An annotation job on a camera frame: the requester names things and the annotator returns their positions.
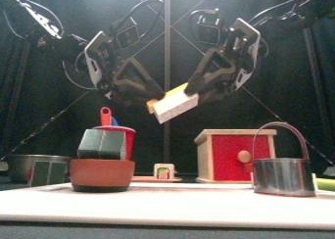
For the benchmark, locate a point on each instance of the yellow toy egg slab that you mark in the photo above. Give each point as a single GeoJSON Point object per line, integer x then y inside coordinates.
{"type": "Point", "coordinates": [167, 96]}

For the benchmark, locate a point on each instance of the white toy rice block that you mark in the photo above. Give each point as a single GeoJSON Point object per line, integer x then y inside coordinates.
{"type": "Point", "coordinates": [176, 107]}

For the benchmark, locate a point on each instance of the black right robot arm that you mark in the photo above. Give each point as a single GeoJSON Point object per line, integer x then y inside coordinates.
{"type": "Point", "coordinates": [300, 4]}

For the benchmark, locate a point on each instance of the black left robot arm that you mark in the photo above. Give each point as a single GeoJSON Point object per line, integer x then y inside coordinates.
{"type": "Point", "coordinates": [35, 19]}

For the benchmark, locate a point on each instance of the blue toy utensil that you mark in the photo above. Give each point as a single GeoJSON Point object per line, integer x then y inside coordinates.
{"type": "Point", "coordinates": [115, 121]}

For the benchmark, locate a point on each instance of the red toy spatula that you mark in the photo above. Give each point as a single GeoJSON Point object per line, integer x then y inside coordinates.
{"type": "Point", "coordinates": [105, 117]}

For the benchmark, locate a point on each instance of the seaweed wrapped sushi toy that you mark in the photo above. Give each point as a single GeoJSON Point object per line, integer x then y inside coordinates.
{"type": "Point", "coordinates": [101, 145]}

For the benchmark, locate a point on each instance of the wooden box red drawer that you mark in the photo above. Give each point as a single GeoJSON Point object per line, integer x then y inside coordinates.
{"type": "Point", "coordinates": [218, 158]}

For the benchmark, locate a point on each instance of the small white sushi cube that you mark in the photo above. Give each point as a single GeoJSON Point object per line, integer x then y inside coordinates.
{"type": "Point", "coordinates": [164, 171]}

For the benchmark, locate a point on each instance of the brown toy bowl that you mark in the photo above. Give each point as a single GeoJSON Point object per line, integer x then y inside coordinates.
{"type": "Point", "coordinates": [100, 175]}

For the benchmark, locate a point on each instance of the wooden serving tray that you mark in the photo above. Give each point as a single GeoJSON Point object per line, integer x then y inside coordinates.
{"type": "Point", "coordinates": [144, 179]}

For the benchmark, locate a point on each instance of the steel bowl red inside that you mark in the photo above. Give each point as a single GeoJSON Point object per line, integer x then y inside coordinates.
{"type": "Point", "coordinates": [17, 167]}

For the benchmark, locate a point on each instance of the white cutting board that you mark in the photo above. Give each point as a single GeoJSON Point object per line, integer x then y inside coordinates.
{"type": "Point", "coordinates": [173, 207]}

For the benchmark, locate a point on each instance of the green toy vegetable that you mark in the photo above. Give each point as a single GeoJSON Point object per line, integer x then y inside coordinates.
{"type": "Point", "coordinates": [327, 184]}

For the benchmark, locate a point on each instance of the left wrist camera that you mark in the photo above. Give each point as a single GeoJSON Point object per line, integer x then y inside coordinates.
{"type": "Point", "coordinates": [127, 35]}

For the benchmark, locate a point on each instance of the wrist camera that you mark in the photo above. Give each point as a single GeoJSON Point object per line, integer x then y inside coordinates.
{"type": "Point", "coordinates": [127, 35]}
{"type": "Point", "coordinates": [208, 29]}

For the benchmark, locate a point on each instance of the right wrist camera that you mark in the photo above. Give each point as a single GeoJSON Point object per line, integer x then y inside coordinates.
{"type": "Point", "coordinates": [208, 29]}

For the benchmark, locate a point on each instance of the thin vertical frame pole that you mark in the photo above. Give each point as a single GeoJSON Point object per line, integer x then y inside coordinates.
{"type": "Point", "coordinates": [167, 47]}

